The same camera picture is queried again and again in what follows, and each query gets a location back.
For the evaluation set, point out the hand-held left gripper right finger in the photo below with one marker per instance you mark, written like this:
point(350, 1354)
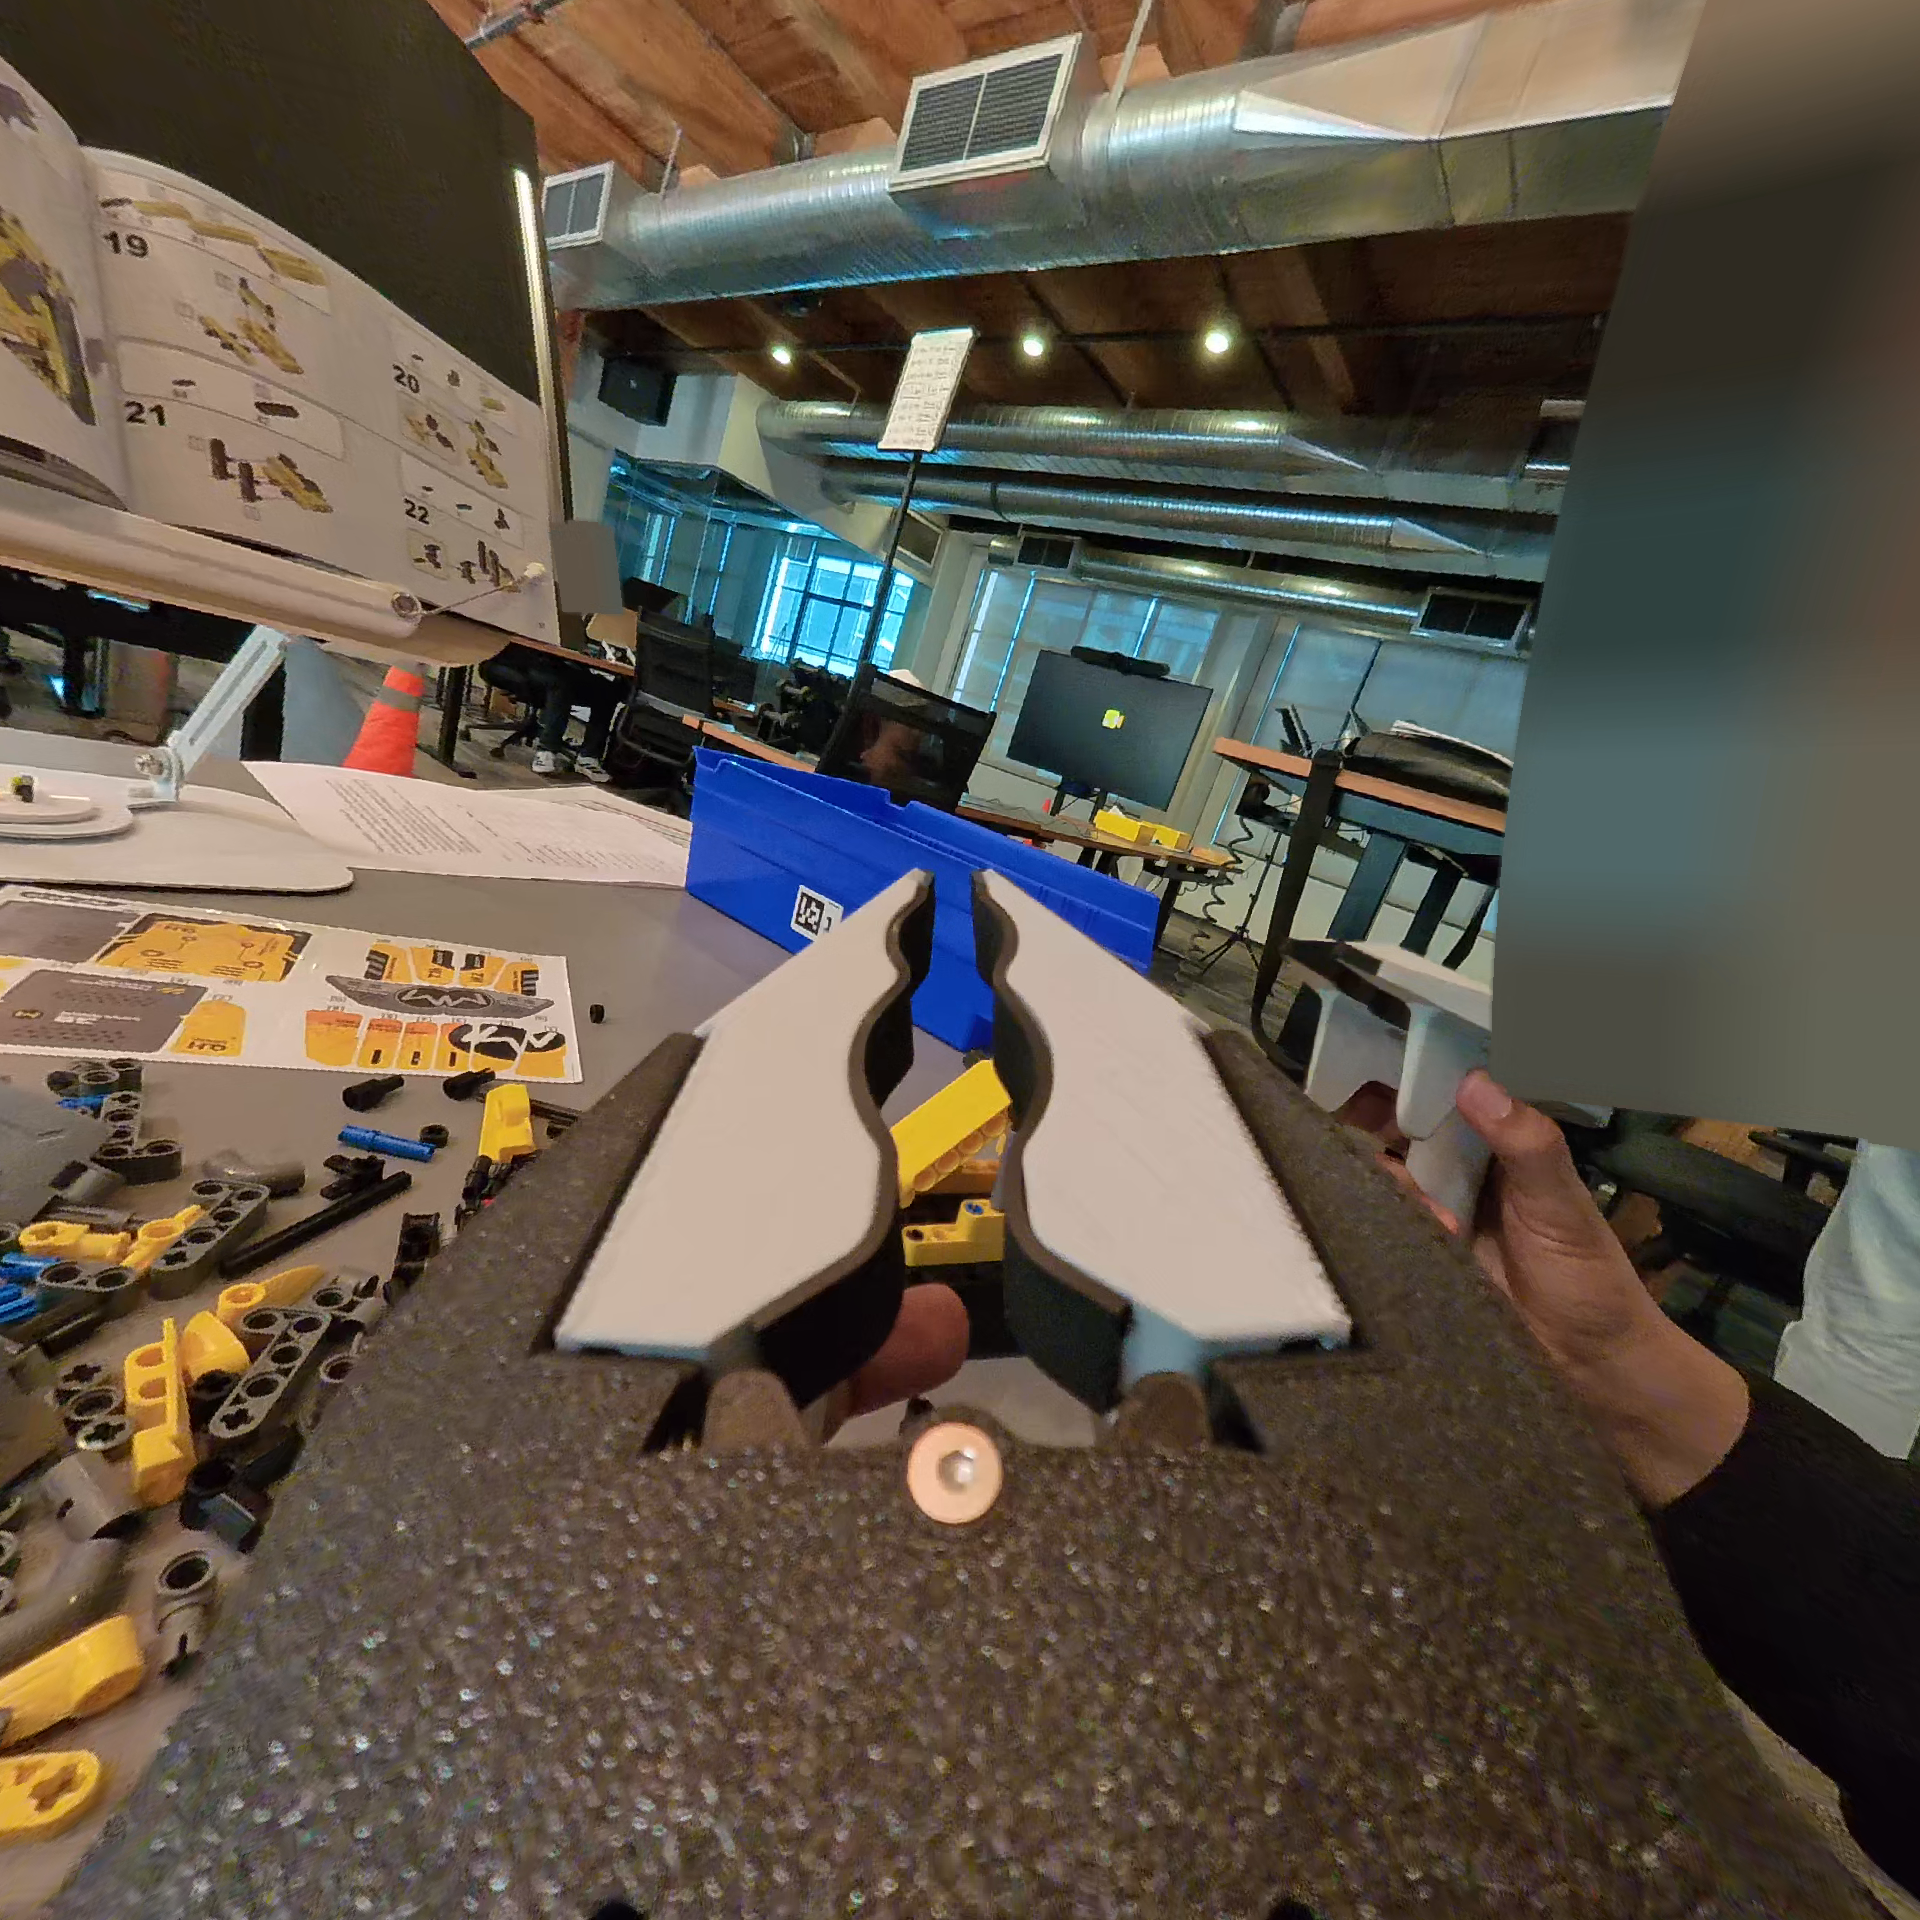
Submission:
point(1154, 1185)

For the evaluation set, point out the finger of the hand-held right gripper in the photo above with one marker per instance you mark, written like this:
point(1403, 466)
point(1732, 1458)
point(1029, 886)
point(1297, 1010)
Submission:
point(1394, 990)

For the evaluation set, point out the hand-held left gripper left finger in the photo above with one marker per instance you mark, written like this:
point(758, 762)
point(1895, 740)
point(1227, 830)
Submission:
point(751, 1171)

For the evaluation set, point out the yellow brick vehicle model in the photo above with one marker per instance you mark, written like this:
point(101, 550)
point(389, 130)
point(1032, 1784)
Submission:
point(953, 1118)

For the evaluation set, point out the person's right forearm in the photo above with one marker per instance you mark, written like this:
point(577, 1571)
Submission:
point(1801, 1621)

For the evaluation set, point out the person's left hand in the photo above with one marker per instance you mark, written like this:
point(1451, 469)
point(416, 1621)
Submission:
point(908, 1351)

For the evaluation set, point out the person's right hand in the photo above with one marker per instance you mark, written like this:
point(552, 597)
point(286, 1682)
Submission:
point(1591, 1320)

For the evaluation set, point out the blue plastic bin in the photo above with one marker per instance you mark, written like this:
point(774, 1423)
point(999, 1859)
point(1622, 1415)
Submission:
point(751, 871)

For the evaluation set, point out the yellow box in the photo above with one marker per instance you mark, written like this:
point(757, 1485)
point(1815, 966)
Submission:
point(1140, 828)

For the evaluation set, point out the wooden desk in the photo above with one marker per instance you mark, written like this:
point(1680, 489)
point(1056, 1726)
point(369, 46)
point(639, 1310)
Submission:
point(1110, 859)

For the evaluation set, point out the black monitor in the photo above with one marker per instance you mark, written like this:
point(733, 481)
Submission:
point(1110, 735)

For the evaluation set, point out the printed paper sheet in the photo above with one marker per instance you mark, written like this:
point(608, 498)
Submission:
point(481, 832)

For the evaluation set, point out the black mesh office chair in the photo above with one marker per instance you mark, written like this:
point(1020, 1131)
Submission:
point(900, 751)

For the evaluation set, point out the yellow black sticker sheet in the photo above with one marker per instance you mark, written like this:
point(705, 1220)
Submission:
point(225, 1021)

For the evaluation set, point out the orange traffic cone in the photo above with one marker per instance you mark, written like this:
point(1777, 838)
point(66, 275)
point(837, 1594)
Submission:
point(391, 729)

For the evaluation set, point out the white book stand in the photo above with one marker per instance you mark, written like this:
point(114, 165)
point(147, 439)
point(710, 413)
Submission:
point(225, 854)

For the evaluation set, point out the pile of brick parts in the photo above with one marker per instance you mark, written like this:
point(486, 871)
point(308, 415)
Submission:
point(158, 1424)

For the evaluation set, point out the white sign on pole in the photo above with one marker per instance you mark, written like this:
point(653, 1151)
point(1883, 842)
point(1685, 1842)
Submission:
point(926, 391)

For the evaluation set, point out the white air vent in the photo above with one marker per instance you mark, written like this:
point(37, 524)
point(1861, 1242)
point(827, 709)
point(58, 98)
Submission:
point(982, 112)

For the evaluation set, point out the instruction booklet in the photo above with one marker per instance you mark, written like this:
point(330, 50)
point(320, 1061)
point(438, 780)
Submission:
point(225, 344)

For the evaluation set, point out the large black panel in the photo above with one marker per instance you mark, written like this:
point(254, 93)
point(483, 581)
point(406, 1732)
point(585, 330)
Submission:
point(300, 121)

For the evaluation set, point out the silver ceiling duct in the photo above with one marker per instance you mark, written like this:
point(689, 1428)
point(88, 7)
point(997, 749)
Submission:
point(1274, 135)

